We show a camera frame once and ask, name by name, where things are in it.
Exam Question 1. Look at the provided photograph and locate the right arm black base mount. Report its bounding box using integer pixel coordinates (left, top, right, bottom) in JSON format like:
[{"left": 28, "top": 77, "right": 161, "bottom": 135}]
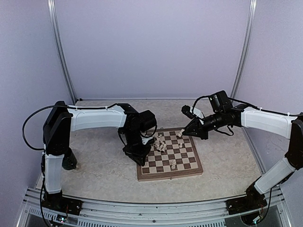
[{"left": 226, "top": 196, "right": 267, "bottom": 215}]

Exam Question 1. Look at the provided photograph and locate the aluminium corner post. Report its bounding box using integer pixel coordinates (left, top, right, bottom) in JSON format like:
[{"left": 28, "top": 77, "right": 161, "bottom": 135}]
[
  {"left": 47, "top": 0, "right": 77, "bottom": 104},
  {"left": 231, "top": 0, "right": 258, "bottom": 98}
]

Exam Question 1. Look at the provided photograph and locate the white chess piece pile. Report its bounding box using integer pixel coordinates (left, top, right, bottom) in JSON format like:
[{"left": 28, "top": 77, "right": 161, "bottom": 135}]
[{"left": 153, "top": 136, "right": 167, "bottom": 153}]

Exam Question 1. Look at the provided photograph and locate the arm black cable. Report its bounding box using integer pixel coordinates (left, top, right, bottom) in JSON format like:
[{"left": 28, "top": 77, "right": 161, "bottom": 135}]
[
  {"left": 22, "top": 105, "right": 119, "bottom": 151},
  {"left": 191, "top": 94, "right": 303, "bottom": 137}
]

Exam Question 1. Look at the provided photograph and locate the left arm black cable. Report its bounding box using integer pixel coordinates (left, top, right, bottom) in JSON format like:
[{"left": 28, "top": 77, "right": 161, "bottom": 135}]
[{"left": 22, "top": 105, "right": 119, "bottom": 151}]

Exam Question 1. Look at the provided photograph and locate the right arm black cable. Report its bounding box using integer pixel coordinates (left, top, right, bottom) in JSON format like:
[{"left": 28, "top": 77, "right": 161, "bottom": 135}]
[{"left": 191, "top": 94, "right": 303, "bottom": 137}]

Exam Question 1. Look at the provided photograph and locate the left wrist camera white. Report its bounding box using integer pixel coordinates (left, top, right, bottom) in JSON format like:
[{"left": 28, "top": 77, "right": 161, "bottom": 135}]
[{"left": 141, "top": 135, "right": 155, "bottom": 145}]

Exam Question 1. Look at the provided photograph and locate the left aluminium corner post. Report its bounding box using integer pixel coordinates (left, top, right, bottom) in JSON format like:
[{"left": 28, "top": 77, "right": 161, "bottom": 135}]
[{"left": 47, "top": 0, "right": 77, "bottom": 104}]

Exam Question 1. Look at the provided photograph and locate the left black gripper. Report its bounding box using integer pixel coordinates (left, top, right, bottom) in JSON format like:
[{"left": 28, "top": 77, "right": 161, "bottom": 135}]
[{"left": 123, "top": 128, "right": 152, "bottom": 166}]

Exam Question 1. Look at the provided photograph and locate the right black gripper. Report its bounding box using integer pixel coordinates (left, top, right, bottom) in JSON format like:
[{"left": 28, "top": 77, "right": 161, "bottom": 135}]
[{"left": 183, "top": 110, "right": 225, "bottom": 140}]

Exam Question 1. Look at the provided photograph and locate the wooden chess board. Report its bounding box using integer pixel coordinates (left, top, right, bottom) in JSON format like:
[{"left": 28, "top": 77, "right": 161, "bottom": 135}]
[{"left": 137, "top": 128, "right": 203, "bottom": 182}]

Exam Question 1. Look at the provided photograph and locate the white chess king piece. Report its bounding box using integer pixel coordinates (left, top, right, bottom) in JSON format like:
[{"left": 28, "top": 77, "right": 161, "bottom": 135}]
[{"left": 170, "top": 159, "right": 177, "bottom": 171}]

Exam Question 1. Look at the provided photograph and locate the aluminium front rail frame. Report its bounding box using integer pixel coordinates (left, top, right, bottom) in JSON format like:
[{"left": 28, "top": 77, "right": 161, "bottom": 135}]
[{"left": 15, "top": 187, "right": 294, "bottom": 227}]

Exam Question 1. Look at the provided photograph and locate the black ribbed cup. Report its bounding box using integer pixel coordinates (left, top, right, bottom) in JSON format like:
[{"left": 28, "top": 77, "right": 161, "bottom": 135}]
[{"left": 62, "top": 148, "right": 77, "bottom": 170}]

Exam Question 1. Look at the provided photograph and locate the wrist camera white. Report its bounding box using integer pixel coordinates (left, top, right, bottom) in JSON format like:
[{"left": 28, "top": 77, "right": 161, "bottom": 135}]
[
  {"left": 141, "top": 135, "right": 155, "bottom": 145},
  {"left": 181, "top": 105, "right": 205, "bottom": 125}
]

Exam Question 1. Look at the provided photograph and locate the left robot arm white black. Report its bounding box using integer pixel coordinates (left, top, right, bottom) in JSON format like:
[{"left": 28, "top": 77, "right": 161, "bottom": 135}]
[{"left": 43, "top": 101, "right": 157, "bottom": 210}]

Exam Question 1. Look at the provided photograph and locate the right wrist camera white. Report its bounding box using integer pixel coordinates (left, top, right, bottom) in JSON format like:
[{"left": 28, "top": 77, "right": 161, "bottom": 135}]
[{"left": 181, "top": 105, "right": 205, "bottom": 125}]

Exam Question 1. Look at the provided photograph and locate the right aluminium corner post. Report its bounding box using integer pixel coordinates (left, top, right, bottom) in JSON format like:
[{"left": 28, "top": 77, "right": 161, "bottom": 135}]
[{"left": 231, "top": 0, "right": 258, "bottom": 98}]

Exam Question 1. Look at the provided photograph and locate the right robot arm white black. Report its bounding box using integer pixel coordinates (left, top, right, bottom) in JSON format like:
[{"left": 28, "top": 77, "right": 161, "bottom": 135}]
[{"left": 180, "top": 90, "right": 303, "bottom": 210}]

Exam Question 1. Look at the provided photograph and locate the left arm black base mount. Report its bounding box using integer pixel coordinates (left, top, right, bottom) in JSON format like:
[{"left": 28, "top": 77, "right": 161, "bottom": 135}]
[{"left": 42, "top": 196, "right": 83, "bottom": 216}]

